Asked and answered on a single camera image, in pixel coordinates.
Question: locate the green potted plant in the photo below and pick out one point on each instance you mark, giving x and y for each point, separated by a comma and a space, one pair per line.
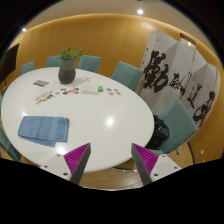
69, 54

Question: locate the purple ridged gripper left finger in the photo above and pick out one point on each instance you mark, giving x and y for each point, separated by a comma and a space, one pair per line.
71, 165

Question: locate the black bag on chair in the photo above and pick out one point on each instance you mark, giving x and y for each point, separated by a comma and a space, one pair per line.
160, 134

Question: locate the teal chair back centre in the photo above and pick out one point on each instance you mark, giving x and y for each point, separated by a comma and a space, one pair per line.
89, 63

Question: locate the teal chair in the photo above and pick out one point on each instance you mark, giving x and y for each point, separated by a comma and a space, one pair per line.
127, 75
89, 63
52, 61
181, 127
27, 67

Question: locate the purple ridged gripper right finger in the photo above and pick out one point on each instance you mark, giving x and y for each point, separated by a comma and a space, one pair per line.
152, 167

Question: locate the teal chair right back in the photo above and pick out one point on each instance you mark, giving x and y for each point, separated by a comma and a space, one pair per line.
127, 75

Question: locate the teal chair right front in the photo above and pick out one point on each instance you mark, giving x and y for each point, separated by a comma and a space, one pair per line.
181, 127

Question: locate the blue folded towel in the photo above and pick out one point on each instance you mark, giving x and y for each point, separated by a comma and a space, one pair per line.
44, 130

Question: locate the white calligraphy folding screen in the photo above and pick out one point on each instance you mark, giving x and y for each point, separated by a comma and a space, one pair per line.
173, 70

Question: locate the white flat packet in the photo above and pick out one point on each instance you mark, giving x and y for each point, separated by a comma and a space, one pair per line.
90, 90

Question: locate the teal chair back left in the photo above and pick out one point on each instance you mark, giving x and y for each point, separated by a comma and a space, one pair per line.
52, 61

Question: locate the grey card on table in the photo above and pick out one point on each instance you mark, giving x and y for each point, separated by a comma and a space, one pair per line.
41, 83

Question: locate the green small box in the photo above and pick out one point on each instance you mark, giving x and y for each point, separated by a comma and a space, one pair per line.
100, 89

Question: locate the dark grey plant pot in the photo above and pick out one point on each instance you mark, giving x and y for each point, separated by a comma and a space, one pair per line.
67, 73

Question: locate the teal chair far left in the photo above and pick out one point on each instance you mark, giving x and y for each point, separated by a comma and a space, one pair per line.
27, 67

